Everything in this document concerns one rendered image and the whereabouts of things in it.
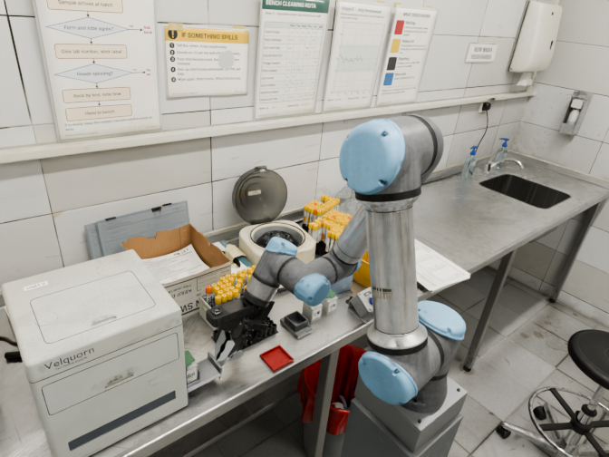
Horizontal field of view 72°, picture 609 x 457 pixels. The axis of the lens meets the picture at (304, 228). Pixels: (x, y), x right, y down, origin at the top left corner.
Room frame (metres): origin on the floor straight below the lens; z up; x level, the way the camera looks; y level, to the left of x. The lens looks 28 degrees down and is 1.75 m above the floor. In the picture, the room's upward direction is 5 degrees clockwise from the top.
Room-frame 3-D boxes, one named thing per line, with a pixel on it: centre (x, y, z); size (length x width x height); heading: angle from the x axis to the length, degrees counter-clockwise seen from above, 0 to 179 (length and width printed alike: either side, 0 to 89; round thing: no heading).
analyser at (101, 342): (0.69, 0.42, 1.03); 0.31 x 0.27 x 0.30; 132
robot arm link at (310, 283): (0.83, -0.02, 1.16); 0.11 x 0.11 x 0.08; 48
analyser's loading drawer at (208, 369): (0.70, 0.27, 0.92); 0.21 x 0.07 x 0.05; 132
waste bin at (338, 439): (1.22, -0.21, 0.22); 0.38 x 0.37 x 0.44; 132
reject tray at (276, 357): (0.85, 0.04, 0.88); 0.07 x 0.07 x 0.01; 42
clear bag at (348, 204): (1.78, -0.21, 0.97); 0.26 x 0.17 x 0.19; 145
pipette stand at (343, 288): (1.18, -0.13, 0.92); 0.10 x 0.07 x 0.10; 124
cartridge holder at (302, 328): (0.98, 0.00, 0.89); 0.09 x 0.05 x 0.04; 42
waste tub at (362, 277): (1.27, -0.27, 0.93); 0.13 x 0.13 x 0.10; 46
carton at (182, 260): (1.11, 0.40, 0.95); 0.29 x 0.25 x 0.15; 42
